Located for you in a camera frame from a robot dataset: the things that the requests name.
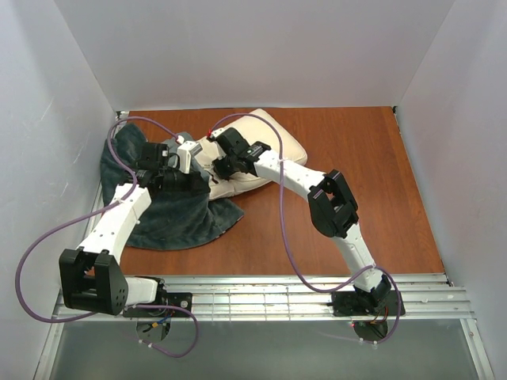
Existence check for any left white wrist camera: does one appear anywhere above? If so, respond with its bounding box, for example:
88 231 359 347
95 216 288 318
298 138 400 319
177 141 202 174

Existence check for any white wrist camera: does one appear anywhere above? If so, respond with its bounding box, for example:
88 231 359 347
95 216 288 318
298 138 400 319
207 127 225 141
177 141 202 174

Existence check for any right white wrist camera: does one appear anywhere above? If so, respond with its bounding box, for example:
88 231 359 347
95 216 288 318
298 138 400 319
207 127 225 141

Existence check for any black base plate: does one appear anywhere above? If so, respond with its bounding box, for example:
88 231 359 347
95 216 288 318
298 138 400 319
122 291 195 320
329 291 406 317

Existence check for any cream bear print pillow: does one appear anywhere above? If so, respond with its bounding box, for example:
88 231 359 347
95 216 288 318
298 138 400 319
196 108 307 200

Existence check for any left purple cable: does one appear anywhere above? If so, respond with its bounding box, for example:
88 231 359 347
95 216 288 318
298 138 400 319
14 116 199 358

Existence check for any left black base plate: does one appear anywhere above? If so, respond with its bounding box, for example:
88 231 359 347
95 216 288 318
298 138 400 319
122 291 195 320

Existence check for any aluminium rail frame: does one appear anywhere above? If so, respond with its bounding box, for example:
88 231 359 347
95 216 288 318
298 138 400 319
33 106 496 380

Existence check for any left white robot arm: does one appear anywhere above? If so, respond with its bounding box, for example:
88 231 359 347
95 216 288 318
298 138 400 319
59 139 207 315

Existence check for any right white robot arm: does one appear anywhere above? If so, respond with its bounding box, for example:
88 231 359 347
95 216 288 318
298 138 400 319
208 128 404 316

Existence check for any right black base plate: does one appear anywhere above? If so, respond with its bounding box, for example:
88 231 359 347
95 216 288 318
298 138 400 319
329 291 406 317

